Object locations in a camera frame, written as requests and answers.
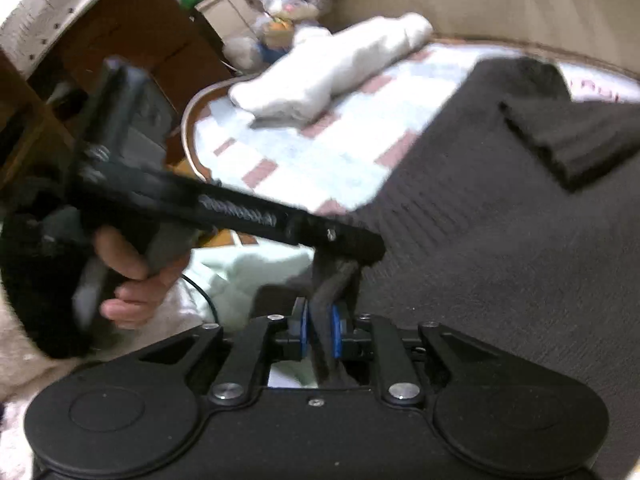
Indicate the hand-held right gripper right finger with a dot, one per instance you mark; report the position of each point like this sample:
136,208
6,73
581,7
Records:
336,332

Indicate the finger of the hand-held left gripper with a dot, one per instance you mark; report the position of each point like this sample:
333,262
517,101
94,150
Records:
345,242

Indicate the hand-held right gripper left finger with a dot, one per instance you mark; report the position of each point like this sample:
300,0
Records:
301,332

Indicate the dark grey knit sweater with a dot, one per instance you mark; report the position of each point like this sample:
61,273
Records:
475,260

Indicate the person's left forearm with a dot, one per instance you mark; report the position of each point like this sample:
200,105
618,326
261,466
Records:
35,270

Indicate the person's left hand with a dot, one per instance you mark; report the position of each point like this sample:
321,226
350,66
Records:
130,265

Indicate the light green cloth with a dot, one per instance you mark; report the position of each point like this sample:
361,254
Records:
245,275

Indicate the white pink patterned mat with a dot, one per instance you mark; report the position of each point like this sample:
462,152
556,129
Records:
300,160

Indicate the brown wooden cabinet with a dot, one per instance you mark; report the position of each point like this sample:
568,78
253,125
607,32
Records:
135,30

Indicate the white folded garment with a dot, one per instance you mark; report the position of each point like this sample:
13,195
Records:
330,70

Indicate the cream storage box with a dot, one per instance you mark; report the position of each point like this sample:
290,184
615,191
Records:
225,12

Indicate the person's pink fleece clothing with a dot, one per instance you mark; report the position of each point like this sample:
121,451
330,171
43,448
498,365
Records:
25,365

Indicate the grey plush bunny toy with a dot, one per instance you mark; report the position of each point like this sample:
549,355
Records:
290,0

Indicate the beige bed base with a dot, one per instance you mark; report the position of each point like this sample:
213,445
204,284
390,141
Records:
500,5

